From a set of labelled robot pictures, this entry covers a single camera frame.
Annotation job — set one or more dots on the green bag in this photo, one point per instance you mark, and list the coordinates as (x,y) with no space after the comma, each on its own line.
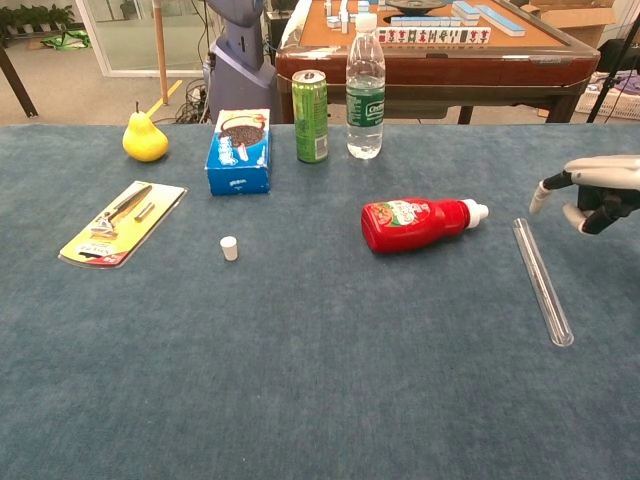
(67,40)

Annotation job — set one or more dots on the razor in yellow blister pack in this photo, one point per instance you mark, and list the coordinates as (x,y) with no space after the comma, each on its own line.
(120,225)

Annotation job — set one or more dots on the clear glass test tube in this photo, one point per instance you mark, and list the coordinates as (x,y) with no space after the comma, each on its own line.
(542,282)

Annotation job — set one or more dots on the blue felt table cover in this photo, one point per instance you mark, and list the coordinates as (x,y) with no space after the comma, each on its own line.
(300,350)

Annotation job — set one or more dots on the blue backed mahjong tile row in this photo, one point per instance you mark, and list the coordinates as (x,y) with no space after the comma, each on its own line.
(500,21)
(425,21)

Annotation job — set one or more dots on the black table leg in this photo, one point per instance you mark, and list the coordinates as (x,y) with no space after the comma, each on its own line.
(20,85)

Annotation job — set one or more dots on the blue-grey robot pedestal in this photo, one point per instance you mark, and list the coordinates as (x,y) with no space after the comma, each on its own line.
(240,65)

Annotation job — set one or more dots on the red ketchup squeeze bottle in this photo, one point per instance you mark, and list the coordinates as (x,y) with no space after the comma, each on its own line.
(410,225)

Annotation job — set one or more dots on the potted green plants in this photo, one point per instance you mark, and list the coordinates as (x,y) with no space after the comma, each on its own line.
(35,17)

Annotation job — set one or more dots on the yellow pear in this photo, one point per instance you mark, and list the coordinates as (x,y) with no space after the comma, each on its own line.
(145,140)

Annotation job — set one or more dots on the black tripod stand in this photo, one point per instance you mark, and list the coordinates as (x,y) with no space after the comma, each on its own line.
(602,92)

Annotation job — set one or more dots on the green drink can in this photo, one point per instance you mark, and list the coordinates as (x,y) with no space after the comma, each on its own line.
(310,120)

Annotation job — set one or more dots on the face-up mahjong tile row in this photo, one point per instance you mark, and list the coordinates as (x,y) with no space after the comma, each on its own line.
(435,35)

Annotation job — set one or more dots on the blue backed mahjong tile stack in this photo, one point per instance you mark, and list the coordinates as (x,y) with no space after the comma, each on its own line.
(466,12)

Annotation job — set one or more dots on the wooden pole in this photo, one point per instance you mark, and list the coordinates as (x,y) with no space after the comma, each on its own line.
(161,55)

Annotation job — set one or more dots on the blue cookie box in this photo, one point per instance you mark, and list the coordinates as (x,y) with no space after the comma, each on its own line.
(240,160)

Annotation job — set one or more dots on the white standing mahjong tiles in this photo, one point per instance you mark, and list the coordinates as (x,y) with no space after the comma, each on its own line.
(345,15)

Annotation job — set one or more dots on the white plastic basket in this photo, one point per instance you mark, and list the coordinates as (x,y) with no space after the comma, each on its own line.
(612,102)

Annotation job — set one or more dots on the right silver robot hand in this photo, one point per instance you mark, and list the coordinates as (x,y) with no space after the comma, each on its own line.
(610,172)

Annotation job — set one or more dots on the brown cardboard box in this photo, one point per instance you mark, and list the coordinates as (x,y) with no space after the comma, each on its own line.
(575,20)

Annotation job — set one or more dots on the brown mahjong table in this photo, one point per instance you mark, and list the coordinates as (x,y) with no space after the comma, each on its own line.
(450,70)

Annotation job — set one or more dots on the clear plastic water bottle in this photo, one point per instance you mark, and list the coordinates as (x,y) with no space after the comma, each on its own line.
(365,105)

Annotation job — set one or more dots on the small white cap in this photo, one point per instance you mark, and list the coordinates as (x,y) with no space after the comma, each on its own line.
(229,249)

